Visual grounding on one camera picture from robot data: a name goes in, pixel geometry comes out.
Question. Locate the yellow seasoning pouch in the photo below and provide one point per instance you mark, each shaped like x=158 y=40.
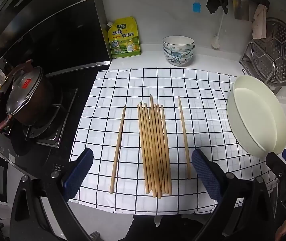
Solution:
x=124 y=40

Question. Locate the cream plastic basin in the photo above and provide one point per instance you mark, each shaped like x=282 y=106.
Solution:
x=248 y=120

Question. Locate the dark pot with glass lid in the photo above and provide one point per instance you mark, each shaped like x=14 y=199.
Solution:
x=25 y=93

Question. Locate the person's right hand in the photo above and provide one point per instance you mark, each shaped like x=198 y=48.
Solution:
x=284 y=231

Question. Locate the black range hood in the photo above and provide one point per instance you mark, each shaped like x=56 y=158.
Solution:
x=57 y=30

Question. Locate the small black hook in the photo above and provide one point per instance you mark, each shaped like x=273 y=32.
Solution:
x=243 y=69

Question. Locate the white black-grid cloth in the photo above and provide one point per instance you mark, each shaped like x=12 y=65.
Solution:
x=102 y=120

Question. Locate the white bottle brush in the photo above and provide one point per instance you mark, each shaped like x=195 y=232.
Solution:
x=216 y=42

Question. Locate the blue patterned ceramic bowl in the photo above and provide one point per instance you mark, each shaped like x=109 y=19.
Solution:
x=178 y=41
x=178 y=60
x=167 y=50

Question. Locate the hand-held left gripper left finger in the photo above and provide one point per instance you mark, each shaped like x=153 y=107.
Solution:
x=79 y=173

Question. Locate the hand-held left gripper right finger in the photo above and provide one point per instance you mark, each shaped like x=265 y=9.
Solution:
x=205 y=173

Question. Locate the bundle of wooden chopsticks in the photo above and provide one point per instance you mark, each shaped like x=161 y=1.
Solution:
x=153 y=150

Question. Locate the single wooden chopstick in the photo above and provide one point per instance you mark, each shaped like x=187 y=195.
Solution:
x=184 y=138
x=117 y=150

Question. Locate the beige hanging cloth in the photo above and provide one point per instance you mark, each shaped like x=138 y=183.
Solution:
x=259 y=22

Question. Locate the steel lid rack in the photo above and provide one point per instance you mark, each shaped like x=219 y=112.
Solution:
x=245 y=55

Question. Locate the perforated steel steamer tray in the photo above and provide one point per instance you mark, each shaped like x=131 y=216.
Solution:
x=283 y=52

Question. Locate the black gas stove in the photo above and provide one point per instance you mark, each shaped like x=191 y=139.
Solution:
x=45 y=130

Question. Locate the steel cleaver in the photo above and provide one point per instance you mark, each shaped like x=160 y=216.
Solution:
x=241 y=10

